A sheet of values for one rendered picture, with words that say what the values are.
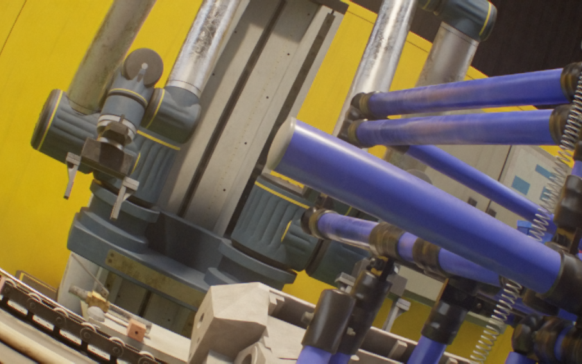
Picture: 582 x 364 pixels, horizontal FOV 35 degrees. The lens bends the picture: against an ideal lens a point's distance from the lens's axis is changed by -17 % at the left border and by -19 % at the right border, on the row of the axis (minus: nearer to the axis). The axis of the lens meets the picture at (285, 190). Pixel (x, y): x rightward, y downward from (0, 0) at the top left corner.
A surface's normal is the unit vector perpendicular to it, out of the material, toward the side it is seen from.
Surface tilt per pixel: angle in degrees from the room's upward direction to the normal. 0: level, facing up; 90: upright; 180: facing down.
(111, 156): 65
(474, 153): 90
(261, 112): 90
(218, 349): 108
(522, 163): 90
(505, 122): 97
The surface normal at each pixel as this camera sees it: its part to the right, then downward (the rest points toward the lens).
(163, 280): 0.18, 0.13
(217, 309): -0.19, -0.94
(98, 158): 0.32, -0.26
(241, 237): -0.65, -0.26
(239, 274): -0.28, -0.07
